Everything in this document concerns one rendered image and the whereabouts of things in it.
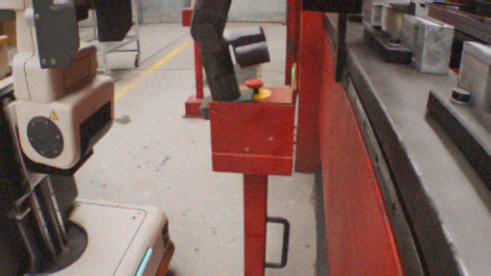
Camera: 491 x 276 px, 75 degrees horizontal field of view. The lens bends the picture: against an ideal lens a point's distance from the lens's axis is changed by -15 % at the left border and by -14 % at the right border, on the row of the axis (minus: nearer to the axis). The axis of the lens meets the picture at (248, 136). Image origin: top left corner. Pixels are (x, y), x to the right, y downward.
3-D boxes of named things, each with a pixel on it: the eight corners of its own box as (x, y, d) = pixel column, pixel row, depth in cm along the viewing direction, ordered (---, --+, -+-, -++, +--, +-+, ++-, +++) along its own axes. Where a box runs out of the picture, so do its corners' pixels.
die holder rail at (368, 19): (350, 12, 160) (351, -8, 156) (362, 13, 159) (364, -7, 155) (369, 29, 115) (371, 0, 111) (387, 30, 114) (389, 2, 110)
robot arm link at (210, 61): (198, 42, 71) (196, 49, 65) (233, 34, 70) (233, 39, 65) (207, 75, 73) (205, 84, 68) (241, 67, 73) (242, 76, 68)
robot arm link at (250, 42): (195, 9, 67) (194, 26, 60) (255, -6, 66) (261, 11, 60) (211, 61, 75) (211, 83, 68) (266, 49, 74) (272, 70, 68)
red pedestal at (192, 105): (188, 108, 295) (183, 3, 260) (219, 109, 292) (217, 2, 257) (181, 117, 277) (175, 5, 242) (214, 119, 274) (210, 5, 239)
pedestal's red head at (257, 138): (227, 131, 93) (226, 60, 85) (292, 134, 91) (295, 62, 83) (211, 172, 75) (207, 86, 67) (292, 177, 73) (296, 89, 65)
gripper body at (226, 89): (253, 108, 70) (244, 71, 67) (200, 117, 71) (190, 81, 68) (255, 96, 76) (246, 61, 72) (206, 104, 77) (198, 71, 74)
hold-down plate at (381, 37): (362, 37, 98) (363, 27, 97) (381, 38, 98) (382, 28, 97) (385, 62, 72) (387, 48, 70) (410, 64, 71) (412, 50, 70)
